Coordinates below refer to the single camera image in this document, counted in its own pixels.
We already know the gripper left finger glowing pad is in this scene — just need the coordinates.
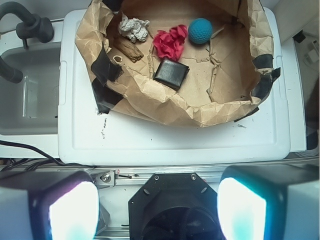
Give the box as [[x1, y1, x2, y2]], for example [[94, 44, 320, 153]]
[[0, 171, 100, 240]]

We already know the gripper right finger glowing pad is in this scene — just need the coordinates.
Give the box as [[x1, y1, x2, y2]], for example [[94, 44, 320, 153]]
[[217, 164, 320, 240]]

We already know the crumpled red paper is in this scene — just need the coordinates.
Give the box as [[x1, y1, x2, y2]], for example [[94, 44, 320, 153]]
[[152, 24, 188, 61]]

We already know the crumpled white paper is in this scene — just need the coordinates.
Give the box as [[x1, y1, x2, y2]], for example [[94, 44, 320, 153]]
[[118, 14, 150, 43]]

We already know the white plastic bin lid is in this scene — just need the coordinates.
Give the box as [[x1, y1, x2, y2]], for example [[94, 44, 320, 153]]
[[57, 10, 291, 167]]

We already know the clear plastic tub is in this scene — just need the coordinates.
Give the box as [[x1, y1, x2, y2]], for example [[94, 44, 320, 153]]
[[0, 42, 61, 136]]

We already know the brown paper bag liner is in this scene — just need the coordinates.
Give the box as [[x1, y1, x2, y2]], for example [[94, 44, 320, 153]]
[[75, 0, 280, 128]]

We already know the black leather wallet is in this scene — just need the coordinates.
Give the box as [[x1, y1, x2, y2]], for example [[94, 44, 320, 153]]
[[153, 58, 190, 91]]

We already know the blue dimpled ball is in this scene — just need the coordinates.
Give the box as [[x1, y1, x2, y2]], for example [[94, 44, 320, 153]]
[[188, 18, 213, 45]]

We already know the brown bark wood piece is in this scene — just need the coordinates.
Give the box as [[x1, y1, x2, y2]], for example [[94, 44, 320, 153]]
[[113, 36, 144, 63]]

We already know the black cable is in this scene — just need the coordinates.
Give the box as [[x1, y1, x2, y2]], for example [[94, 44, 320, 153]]
[[0, 140, 97, 172]]

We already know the aluminium frame rail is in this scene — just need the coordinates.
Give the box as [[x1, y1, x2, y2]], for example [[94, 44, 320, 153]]
[[52, 164, 228, 188]]

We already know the black hose with fitting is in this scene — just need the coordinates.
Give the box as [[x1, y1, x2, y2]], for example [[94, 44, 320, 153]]
[[0, 0, 55, 84]]

